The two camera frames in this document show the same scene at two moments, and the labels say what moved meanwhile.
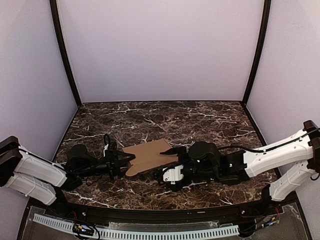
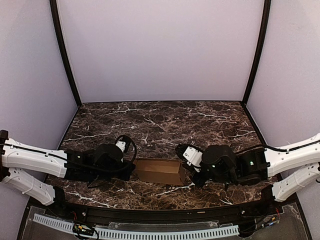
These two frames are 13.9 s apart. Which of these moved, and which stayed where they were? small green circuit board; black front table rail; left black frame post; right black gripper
Moved: right black gripper
Stayed: small green circuit board; black front table rail; left black frame post
